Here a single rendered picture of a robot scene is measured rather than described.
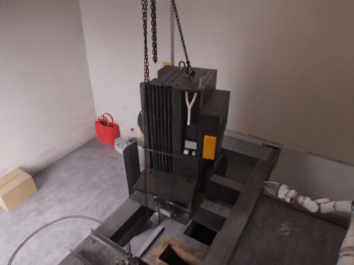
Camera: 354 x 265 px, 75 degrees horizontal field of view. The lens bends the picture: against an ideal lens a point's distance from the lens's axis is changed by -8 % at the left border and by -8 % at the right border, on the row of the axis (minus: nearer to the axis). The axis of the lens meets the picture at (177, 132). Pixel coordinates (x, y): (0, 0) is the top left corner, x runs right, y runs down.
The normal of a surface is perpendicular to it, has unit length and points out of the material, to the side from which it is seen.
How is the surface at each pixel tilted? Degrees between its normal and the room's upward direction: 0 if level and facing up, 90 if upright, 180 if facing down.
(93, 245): 0
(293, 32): 90
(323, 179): 90
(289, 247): 0
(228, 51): 90
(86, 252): 0
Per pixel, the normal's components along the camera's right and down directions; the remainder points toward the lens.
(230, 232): 0.00, -0.86
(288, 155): -0.51, 0.43
